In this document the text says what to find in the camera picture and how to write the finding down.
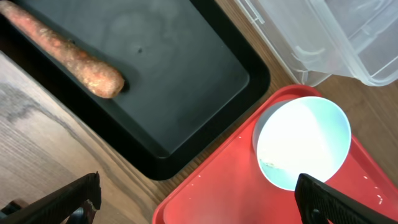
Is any clear plastic bin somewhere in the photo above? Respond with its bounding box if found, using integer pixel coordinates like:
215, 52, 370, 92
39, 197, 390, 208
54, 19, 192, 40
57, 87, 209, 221
236, 0, 397, 86

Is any red serving tray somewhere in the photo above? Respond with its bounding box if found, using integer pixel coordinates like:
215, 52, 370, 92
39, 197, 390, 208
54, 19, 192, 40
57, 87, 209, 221
152, 85, 397, 224

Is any mint green bowl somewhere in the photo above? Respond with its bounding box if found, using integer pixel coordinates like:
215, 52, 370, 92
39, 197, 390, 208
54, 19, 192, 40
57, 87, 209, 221
252, 96, 351, 191

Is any black tray bin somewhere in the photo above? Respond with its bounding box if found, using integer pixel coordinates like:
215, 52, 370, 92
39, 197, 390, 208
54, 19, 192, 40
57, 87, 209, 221
1, 0, 270, 180

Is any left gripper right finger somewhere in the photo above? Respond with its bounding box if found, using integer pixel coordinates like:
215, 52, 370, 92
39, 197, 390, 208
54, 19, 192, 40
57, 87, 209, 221
295, 174, 397, 224

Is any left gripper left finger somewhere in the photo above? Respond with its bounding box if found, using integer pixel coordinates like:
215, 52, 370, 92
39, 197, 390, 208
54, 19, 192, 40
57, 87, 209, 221
1, 172, 101, 224

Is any orange carrot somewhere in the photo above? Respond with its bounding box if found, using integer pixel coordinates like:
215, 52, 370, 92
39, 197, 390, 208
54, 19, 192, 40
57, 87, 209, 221
1, 0, 125, 99

